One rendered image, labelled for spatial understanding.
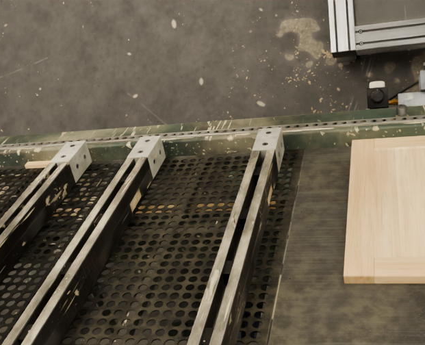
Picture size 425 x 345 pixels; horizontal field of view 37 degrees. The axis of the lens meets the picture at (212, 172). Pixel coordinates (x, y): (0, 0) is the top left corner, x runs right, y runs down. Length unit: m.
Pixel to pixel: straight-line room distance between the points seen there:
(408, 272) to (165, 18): 1.92
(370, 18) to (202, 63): 0.75
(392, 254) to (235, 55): 1.63
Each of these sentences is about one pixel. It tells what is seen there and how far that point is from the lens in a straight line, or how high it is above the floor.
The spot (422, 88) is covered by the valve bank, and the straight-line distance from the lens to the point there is 1.87.
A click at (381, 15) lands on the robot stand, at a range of 2.50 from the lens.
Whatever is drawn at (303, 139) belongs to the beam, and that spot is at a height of 0.89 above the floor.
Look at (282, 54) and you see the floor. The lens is 2.71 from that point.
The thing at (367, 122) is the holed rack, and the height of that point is 0.89.
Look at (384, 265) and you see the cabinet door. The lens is 1.27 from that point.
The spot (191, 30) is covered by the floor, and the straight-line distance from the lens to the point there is 2.84.
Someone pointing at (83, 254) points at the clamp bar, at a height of 1.39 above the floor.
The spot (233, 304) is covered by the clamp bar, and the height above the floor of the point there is 1.50.
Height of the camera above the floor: 2.61
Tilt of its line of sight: 74 degrees down
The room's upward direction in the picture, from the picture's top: 81 degrees counter-clockwise
